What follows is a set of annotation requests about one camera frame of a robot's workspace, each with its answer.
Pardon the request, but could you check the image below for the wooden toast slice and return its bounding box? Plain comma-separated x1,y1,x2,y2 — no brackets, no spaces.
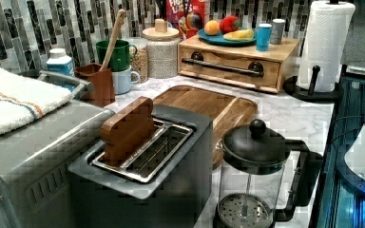
101,97,155,166

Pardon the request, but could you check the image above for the glass jar with grains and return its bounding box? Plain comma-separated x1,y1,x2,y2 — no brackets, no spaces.
126,37,148,83

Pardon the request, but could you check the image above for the grey shaker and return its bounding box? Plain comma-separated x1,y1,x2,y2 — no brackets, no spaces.
270,18,285,45

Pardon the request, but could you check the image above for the white striped towel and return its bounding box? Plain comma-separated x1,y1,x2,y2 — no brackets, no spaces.
0,67,72,135

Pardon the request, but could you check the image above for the black paper towel holder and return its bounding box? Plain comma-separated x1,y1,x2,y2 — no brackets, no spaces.
283,66,344,104

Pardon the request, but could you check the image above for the yellow banana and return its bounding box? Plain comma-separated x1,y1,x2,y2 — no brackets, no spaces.
223,28,255,41

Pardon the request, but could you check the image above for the teal plate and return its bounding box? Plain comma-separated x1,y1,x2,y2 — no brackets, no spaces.
197,28,256,47

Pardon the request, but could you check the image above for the wooden drawer box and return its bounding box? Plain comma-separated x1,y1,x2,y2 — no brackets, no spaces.
178,35,299,94

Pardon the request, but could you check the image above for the white canister wooden lid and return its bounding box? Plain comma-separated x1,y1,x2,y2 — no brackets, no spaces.
143,19,181,79

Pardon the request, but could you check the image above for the stainless toaster oven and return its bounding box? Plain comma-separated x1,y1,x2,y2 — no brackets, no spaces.
0,70,113,228

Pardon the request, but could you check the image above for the red cereal box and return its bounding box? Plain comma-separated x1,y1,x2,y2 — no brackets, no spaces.
165,0,209,40

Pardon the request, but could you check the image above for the black toaster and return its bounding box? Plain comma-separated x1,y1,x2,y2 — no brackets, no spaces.
68,104,213,228

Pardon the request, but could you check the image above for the wooden cutting board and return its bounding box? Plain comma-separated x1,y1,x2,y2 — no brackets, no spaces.
154,85,258,168

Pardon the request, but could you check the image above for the teal shaker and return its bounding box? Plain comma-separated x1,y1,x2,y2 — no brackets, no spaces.
256,24,272,51

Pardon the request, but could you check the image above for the brown utensil holder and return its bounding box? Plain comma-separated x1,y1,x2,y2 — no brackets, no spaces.
75,63,115,107

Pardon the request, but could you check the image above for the white paper towel roll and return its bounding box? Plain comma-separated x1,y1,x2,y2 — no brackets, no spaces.
297,1,355,92

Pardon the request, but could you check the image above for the black french press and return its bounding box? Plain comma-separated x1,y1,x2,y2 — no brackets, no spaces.
213,119,323,228

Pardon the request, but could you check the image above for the red apple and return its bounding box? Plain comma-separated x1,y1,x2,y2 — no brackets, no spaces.
220,15,240,34

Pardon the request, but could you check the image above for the light blue mug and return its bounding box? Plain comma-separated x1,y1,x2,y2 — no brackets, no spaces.
112,66,141,95

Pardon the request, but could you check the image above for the orange fruit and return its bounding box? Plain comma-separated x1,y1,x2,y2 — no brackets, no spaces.
203,20,220,36

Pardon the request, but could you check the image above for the white blue bottle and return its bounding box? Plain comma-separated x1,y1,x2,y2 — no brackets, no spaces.
47,48,74,77

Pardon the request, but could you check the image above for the wooden spoon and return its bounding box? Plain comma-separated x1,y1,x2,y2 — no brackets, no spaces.
100,9,126,71

